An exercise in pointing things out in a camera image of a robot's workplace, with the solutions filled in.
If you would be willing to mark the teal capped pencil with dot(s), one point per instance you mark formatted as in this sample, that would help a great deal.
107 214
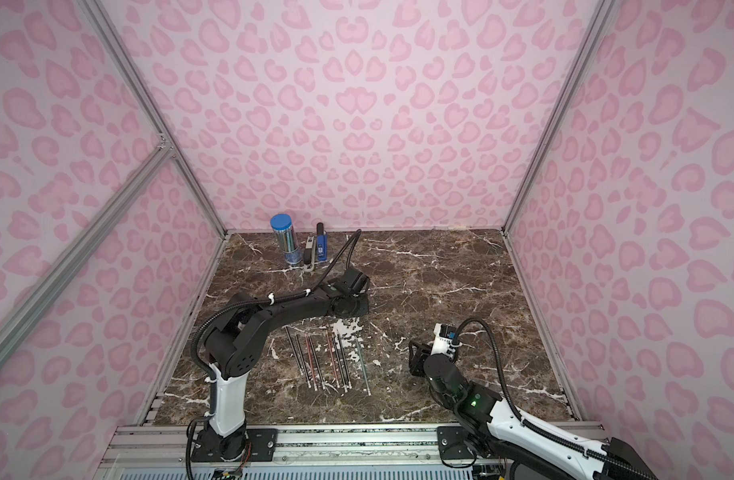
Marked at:
362 364

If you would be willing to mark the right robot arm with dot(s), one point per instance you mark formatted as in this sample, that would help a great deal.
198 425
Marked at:
494 428

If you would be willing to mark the grey clip tool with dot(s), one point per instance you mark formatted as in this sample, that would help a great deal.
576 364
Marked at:
309 256

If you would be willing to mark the red capped pencil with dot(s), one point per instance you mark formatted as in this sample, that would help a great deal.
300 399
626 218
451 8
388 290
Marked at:
333 360

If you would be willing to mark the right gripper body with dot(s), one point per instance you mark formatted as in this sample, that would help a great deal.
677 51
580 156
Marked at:
415 358

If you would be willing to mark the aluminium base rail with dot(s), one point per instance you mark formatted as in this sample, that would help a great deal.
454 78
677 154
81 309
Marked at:
362 451

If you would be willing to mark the purple capped pencil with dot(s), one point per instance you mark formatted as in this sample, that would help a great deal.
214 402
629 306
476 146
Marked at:
340 363

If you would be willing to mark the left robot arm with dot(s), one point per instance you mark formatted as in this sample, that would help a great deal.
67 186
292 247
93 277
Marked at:
229 344

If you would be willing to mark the dark pencil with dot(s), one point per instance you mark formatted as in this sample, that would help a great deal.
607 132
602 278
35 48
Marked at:
305 364
297 355

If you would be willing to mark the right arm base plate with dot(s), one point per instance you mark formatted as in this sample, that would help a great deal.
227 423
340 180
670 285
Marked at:
457 441

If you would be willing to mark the yellow capped pencil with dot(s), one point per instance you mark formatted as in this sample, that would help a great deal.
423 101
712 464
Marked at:
344 362

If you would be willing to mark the blue-capped metal cylinder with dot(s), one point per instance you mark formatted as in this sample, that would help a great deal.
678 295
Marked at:
283 229

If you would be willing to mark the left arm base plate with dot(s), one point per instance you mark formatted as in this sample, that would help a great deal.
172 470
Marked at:
256 445

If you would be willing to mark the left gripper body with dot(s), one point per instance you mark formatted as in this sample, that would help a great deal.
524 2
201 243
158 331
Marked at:
360 301

